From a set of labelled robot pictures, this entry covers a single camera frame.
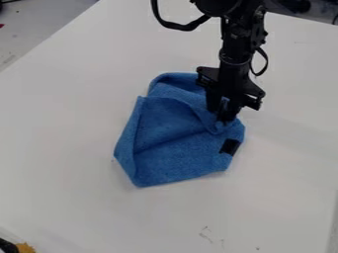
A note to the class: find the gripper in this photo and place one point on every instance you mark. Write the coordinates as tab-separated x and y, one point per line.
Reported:
231	80

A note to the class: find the blue cloth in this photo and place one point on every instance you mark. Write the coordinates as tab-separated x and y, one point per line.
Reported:
176	145

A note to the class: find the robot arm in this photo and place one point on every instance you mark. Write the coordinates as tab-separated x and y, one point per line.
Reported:
240	29

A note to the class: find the yellow toy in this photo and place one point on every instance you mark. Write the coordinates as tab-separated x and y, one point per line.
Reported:
24	247

